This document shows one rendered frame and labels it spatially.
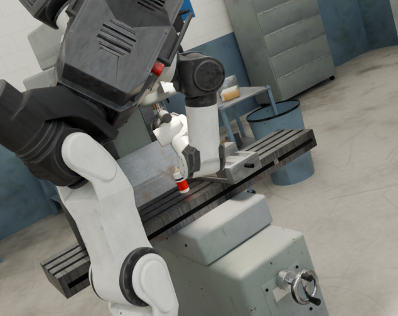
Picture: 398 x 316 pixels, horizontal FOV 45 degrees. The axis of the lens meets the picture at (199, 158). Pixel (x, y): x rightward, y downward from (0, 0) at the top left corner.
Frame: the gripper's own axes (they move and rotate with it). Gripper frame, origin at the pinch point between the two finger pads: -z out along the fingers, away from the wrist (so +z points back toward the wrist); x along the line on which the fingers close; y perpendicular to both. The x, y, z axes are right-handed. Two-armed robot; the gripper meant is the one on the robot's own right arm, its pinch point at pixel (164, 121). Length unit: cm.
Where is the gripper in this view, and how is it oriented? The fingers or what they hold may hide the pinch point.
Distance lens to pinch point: 189.3
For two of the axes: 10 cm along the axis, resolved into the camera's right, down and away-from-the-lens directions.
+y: 3.4, 9.1, 2.5
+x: -9.2, 3.7, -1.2
